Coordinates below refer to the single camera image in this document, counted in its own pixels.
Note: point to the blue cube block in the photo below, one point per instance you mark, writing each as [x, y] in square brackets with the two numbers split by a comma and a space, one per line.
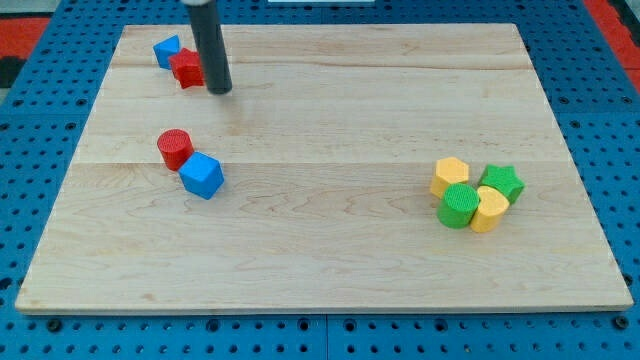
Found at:
[201, 175]

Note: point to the light wooden board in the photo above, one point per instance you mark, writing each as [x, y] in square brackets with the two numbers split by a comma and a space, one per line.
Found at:
[328, 143]

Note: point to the yellow hexagon block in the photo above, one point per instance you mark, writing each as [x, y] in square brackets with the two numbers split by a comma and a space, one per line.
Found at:
[448, 171]

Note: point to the green cylinder block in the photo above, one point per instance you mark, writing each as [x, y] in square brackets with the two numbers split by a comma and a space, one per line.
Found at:
[457, 206]

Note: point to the red cylinder block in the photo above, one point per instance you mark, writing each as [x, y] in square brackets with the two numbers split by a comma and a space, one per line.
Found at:
[175, 147]

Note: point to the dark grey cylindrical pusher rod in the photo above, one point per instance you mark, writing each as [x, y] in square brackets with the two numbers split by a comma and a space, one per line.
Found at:
[208, 37]

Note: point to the yellow heart block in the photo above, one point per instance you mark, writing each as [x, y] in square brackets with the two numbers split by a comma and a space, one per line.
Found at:
[490, 211]

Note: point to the red star block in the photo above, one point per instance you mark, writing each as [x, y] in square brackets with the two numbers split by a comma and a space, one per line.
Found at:
[186, 68]

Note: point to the green star block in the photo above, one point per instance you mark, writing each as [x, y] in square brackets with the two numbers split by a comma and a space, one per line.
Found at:
[504, 179]

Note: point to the small blue angular block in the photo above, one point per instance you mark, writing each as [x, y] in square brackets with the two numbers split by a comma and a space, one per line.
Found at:
[166, 48]

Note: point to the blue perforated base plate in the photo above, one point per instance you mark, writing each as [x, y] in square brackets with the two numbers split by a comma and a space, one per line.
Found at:
[585, 52]

